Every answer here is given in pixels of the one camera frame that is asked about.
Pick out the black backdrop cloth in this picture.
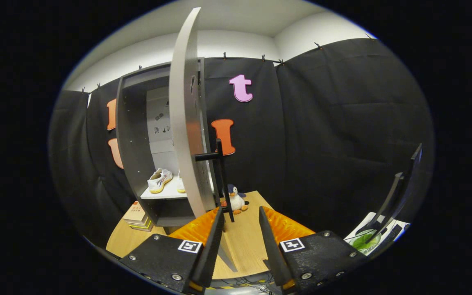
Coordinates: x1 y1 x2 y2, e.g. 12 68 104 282
49 38 435 246

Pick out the green glass dish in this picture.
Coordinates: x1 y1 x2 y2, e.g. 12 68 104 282
349 229 382 255

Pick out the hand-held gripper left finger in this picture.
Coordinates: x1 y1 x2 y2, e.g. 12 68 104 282
119 206 225 294

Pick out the yellow edged book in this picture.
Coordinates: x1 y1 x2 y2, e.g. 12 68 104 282
127 217 153 232

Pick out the black door handle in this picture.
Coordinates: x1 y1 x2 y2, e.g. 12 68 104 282
195 138 235 223

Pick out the grey shoe cabinet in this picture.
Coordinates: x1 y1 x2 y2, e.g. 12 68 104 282
115 57 216 228

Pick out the beige orange cover book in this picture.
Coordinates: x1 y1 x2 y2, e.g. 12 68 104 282
122 201 146 224

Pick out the penguin plush toy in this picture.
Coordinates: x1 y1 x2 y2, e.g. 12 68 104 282
221 184 250 215

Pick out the beige shoe cabinet door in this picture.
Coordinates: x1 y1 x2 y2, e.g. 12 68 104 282
169 7 220 218

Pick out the bundle of floor cables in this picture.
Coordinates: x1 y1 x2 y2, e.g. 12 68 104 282
207 271 277 294

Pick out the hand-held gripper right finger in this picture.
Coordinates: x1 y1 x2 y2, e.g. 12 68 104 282
259 205 370 292

